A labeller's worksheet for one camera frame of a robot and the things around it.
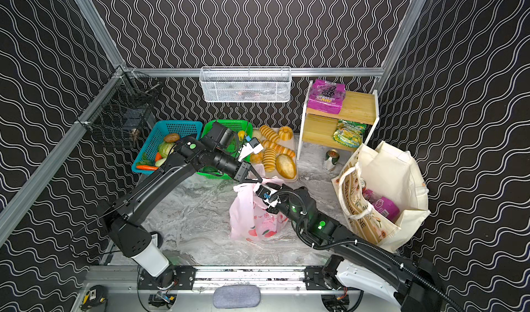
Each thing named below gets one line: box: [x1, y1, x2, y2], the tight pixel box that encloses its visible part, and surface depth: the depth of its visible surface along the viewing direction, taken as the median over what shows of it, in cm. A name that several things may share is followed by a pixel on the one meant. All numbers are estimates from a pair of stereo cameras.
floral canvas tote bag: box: [331, 140, 432, 253], surface depth 78 cm
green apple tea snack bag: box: [332, 119, 368, 149], surface depth 97 cm
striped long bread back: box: [259, 124, 281, 143], surface depth 119 cm
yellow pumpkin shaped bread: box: [278, 125, 294, 141], surface depth 119 cm
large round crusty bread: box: [275, 153, 297, 180], surface depth 102 cm
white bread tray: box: [249, 127, 299, 183], surface depth 111 cm
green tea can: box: [325, 149, 341, 166], surface depth 100 cm
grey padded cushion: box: [212, 284, 261, 309], surface depth 70 cm
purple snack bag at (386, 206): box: [362, 188, 401, 223], surface depth 79 cm
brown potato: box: [164, 132, 181, 143], surface depth 116 cm
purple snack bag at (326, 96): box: [307, 78, 346, 115], surface depth 83 cm
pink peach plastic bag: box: [229, 176, 289, 243], surface depth 73 cm
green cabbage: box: [158, 142, 176, 159], surface depth 105 cm
